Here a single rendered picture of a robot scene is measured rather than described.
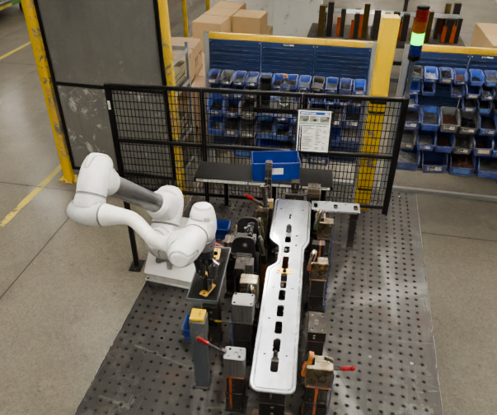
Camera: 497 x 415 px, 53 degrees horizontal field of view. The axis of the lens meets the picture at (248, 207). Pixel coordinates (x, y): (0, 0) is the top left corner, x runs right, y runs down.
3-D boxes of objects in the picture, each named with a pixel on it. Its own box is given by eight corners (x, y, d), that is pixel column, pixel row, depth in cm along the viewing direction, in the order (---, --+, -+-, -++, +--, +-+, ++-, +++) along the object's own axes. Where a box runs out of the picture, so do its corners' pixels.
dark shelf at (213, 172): (332, 191, 317) (333, 187, 315) (193, 181, 327) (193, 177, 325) (332, 173, 335) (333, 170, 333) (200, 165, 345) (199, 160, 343)
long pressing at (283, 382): (302, 397, 197) (302, 394, 196) (245, 390, 199) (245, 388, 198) (311, 202, 309) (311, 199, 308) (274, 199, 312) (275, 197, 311)
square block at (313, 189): (316, 236, 328) (321, 189, 307) (303, 235, 328) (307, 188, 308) (316, 229, 334) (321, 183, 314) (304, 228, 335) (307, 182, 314)
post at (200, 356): (209, 389, 233) (204, 324, 208) (194, 388, 233) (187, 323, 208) (213, 376, 239) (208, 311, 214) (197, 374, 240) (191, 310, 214)
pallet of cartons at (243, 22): (252, 106, 673) (253, 26, 614) (196, 100, 690) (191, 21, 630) (272, 76, 769) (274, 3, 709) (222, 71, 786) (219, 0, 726)
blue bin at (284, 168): (299, 180, 322) (301, 162, 315) (252, 181, 321) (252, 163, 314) (297, 167, 336) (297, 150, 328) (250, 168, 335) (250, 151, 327)
